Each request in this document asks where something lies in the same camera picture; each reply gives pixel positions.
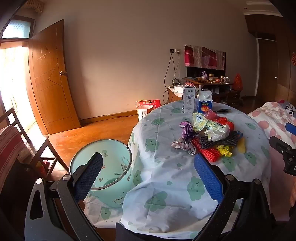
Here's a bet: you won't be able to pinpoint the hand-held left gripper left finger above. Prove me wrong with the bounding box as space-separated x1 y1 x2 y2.
24 152 103 241

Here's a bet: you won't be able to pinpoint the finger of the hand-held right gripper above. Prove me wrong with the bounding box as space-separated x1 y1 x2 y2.
269 136 296 154
285 122 296 135

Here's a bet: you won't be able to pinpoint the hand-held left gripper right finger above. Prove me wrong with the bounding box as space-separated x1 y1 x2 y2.
194 153 272 241

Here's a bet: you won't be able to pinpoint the yellow plastic bag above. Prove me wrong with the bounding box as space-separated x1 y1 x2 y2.
214 138 247 158

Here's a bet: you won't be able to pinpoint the mint green cartoon bin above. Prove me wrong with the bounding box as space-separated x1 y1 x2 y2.
69 139 133 208

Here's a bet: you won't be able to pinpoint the silver pink wrapper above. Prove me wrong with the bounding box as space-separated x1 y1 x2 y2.
171 139 197 155

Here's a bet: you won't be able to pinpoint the purple wrapper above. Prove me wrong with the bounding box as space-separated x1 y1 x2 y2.
179 121 193 139

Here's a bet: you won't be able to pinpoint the yellow white wrapper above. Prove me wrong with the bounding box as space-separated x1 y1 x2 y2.
192 113 222 133

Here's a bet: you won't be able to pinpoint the pink plastic wrapper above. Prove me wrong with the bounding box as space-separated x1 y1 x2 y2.
205 110 219 121

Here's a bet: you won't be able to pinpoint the pink floral blanket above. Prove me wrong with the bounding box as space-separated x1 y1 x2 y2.
247 100 296 220

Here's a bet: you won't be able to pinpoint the cloud-print white tablecloth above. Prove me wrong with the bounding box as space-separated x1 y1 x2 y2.
83 100 272 240

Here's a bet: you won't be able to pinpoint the dark wooden chair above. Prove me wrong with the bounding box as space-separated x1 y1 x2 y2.
0 108 70 181

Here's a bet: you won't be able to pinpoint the dark wooden door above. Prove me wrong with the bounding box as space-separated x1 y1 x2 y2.
257 38 278 98

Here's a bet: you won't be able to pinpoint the dark wooden television stand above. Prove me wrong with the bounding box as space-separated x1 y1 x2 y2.
185 77 242 106

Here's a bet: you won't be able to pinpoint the white tissue box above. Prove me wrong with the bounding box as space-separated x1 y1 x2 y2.
20 147 31 161

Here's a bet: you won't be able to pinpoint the red plastic bag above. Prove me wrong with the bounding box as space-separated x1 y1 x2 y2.
232 73 243 91

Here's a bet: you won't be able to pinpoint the dark wooden wardrobe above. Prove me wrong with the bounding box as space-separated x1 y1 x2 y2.
245 11 296 105

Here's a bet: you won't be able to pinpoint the blue gable-top milk carton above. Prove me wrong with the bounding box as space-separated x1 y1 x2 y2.
197 90 213 114

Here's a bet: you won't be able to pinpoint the tall white milk carton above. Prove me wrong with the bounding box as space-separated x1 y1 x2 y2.
183 87 195 113

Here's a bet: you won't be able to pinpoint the red striped cloth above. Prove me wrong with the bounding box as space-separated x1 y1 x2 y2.
0 125 26 193

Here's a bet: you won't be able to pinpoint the black television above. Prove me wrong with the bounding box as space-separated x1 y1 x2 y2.
187 66 225 79

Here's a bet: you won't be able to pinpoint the red patterned cloth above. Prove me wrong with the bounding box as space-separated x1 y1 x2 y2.
184 45 226 70

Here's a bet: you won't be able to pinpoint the transom window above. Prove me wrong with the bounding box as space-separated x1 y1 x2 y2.
1 20 31 39

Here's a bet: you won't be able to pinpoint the hanging cables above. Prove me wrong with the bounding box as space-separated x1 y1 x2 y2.
163 53 181 103

